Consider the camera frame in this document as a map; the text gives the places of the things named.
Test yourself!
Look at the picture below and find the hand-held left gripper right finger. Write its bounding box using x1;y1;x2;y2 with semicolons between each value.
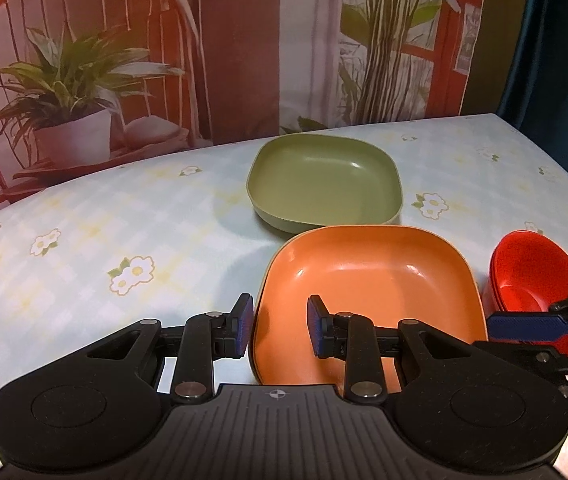
306;294;471;405

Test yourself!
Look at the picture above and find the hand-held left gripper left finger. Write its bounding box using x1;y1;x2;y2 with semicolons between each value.
86;292;256;406

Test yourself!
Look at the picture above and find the red bowl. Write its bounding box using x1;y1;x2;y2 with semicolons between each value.
484;275;505;317
489;230;568;354

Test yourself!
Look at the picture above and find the orange square plate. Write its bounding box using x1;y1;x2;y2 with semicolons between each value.
248;225;489;387

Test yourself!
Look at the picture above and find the green square plate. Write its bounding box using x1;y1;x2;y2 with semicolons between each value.
246;134;404;235

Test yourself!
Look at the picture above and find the teal curtain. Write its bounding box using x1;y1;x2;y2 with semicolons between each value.
494;0;568;196

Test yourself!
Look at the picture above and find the printed room scene backdrop cloth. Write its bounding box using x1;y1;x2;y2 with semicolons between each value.
0;0;490;281

